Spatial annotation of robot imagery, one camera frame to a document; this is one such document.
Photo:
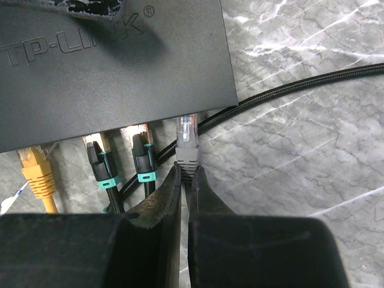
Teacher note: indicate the black network switch box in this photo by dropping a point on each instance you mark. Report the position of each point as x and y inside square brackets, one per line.
[64, 77]

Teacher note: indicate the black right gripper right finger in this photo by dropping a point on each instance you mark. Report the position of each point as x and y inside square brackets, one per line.
[230, 250]

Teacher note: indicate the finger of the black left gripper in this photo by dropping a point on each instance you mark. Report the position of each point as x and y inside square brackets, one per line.
[94, 10]

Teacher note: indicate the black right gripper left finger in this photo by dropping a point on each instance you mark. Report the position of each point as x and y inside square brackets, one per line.
[139, 248]

